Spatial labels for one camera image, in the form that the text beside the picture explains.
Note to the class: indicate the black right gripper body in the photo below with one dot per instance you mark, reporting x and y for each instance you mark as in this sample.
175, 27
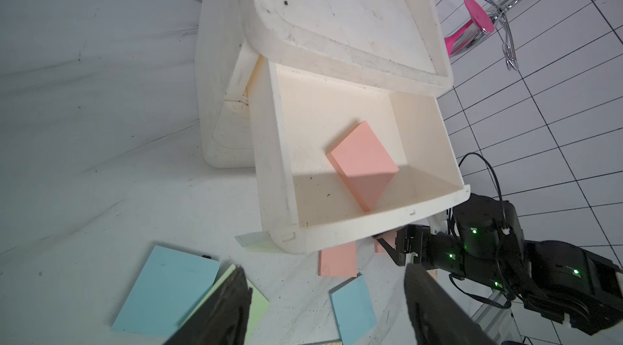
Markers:
416, 244

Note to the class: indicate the blue sticky note center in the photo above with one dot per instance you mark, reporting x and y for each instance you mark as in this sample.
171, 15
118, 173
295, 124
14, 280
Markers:
353, 309

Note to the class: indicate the blue sticky note upper left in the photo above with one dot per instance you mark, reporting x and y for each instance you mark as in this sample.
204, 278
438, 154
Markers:
169, 285

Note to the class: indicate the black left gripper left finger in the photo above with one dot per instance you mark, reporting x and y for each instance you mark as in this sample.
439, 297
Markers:
223, 318

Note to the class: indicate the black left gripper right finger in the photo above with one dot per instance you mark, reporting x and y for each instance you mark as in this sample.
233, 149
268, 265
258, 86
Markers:
434, 315

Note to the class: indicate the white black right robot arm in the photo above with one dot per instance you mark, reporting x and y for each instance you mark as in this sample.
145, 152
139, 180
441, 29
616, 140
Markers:
485, 244

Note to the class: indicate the pink wine glass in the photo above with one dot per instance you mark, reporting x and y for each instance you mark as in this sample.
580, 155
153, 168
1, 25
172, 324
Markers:
479, 22

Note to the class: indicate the white pull-out drawer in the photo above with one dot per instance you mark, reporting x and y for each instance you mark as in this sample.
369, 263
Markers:
297, 117

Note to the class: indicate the pink sticky note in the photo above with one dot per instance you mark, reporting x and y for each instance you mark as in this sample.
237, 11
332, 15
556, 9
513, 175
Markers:
364, 165
339, 261
389, 238

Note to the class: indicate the green sticky note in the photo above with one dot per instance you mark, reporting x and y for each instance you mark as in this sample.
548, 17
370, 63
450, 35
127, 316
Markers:
259, 304

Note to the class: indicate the white plastic drawer cabinet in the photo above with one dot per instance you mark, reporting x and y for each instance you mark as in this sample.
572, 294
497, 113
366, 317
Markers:
388, 44

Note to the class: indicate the blue sticky note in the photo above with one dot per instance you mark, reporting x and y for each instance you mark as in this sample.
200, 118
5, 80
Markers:
169, 285
353, 309

